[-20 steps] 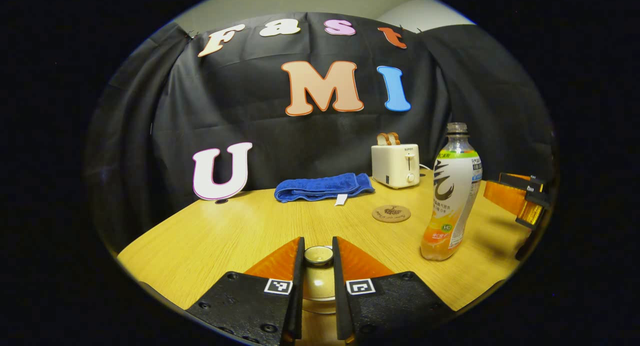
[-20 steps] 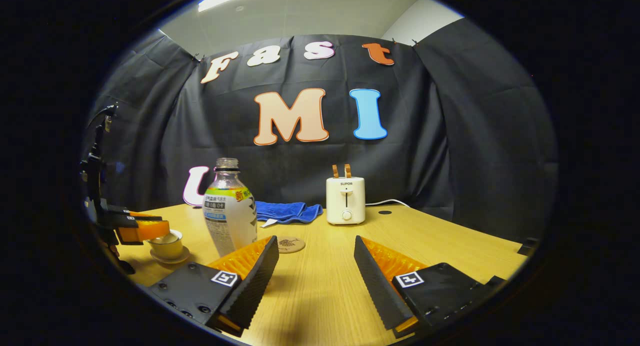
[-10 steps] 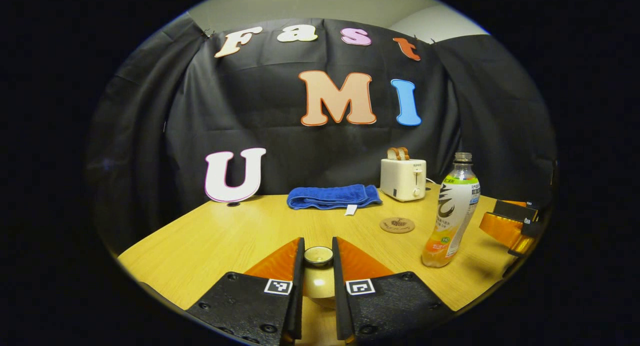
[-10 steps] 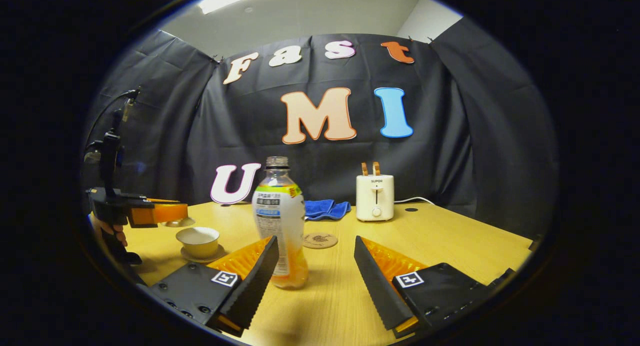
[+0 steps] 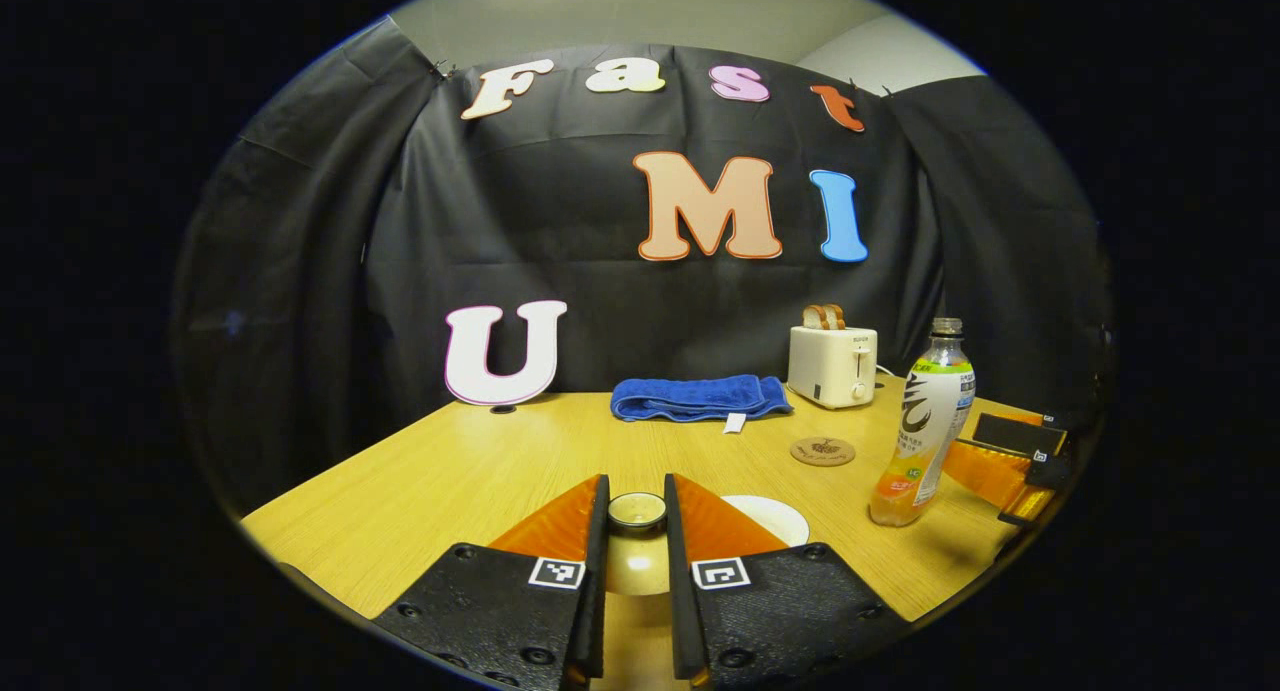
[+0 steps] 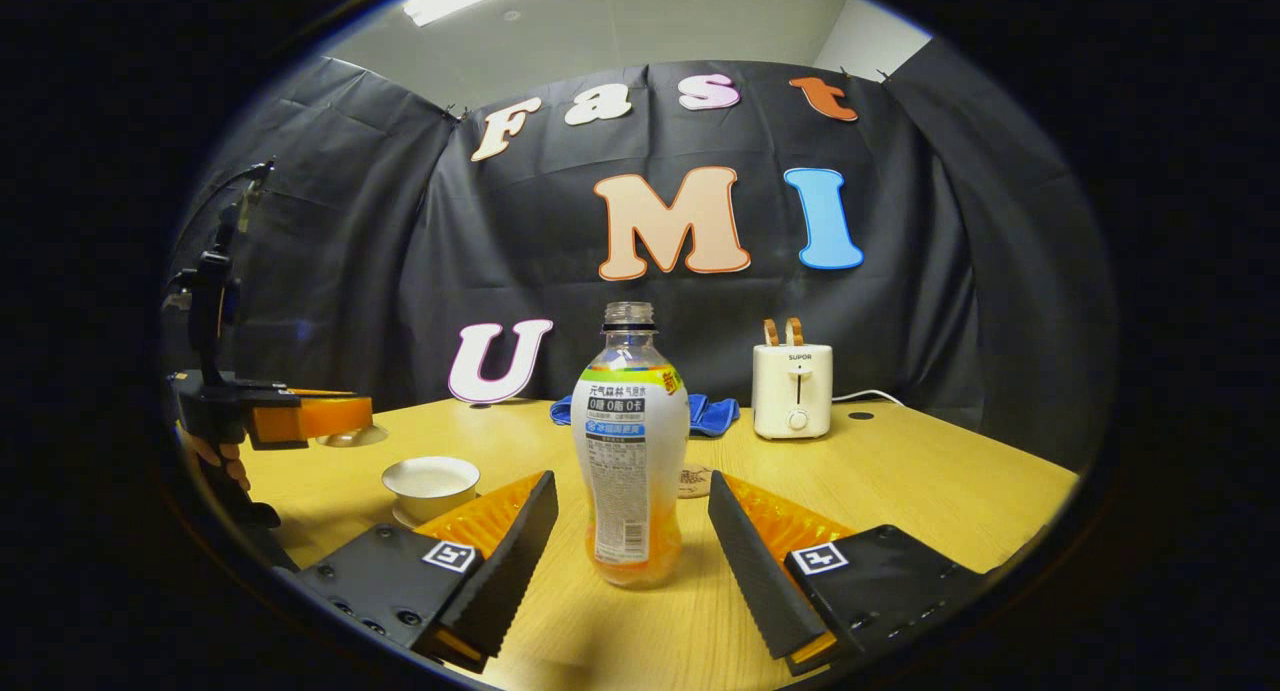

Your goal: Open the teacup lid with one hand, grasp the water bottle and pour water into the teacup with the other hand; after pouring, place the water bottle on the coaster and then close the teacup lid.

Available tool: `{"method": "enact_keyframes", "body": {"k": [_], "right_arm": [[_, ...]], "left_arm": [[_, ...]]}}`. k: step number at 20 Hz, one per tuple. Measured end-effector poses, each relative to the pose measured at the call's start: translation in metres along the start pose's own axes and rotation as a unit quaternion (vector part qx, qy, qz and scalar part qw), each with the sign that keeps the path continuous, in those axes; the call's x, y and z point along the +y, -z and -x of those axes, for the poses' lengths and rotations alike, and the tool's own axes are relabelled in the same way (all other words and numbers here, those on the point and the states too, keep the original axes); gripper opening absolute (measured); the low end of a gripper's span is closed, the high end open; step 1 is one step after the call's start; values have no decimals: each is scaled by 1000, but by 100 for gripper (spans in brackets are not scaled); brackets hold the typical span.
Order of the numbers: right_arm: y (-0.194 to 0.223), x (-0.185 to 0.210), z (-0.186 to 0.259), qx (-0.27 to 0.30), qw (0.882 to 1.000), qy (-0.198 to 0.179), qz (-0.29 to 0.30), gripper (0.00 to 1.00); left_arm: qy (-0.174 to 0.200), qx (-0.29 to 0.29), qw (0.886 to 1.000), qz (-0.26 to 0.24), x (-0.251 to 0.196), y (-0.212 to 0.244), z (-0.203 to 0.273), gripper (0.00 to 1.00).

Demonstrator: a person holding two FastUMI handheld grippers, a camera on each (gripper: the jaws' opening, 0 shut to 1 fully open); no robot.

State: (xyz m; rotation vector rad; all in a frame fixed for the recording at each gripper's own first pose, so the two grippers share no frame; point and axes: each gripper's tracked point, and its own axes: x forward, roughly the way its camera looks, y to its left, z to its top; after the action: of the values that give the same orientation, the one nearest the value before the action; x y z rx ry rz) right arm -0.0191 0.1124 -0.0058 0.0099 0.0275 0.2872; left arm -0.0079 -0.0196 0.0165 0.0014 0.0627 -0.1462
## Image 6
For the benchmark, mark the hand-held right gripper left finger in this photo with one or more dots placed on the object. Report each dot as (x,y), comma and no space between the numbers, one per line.
(510,561)

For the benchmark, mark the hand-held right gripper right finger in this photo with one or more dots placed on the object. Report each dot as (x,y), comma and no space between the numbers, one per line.
(750,561)

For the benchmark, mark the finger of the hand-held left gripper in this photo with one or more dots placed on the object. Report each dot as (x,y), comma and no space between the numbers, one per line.
(320,392)
(320,417)

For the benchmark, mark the round brown coaster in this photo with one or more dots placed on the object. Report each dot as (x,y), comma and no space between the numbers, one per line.
(694,481)

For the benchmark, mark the clear water bottle orange drink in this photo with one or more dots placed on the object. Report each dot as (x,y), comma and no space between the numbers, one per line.
(630,451)

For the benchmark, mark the blue towel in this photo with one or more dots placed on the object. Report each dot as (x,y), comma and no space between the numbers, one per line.
(715,413)

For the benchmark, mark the white toaster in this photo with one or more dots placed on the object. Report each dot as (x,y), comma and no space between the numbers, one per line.
(792,391)

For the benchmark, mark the black backdrop cloth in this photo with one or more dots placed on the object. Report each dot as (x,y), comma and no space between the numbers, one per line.
(500,251)

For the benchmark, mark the toast bread slice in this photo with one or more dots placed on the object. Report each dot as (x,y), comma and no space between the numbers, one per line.
(794,331)
(771,333)

